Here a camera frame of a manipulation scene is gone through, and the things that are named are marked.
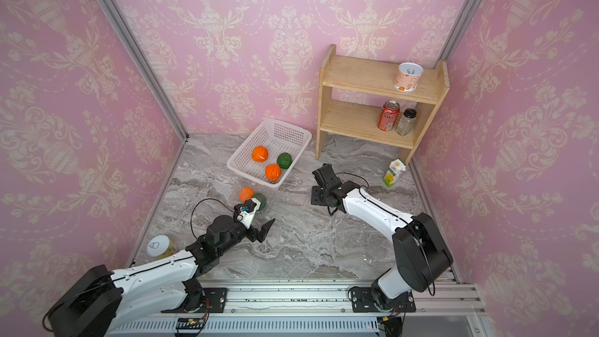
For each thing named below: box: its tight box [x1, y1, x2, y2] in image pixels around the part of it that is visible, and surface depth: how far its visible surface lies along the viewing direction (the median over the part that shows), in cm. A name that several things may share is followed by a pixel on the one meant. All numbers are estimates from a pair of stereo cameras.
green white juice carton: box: [382, 158, 407, 189], surface depth 96 cm
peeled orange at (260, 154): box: [251, 145, 270, 164], surface depth 108 cm
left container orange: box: [238, 186, 256, 203], surface depth 96 cm
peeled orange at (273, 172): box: [265, 163, 283, 182], surface depth 102 cm
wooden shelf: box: [315, 44, 451, 165], surface depth 87 cm
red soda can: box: [377, 99, 401, 132], surface depth 89 cm
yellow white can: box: [145, 234, 176, 260], surface depth 82 cm
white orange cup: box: [393, 62, 425, 93], surface depth 74 cm
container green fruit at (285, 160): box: [276, 152, 293, 170], surface depth 108 cm
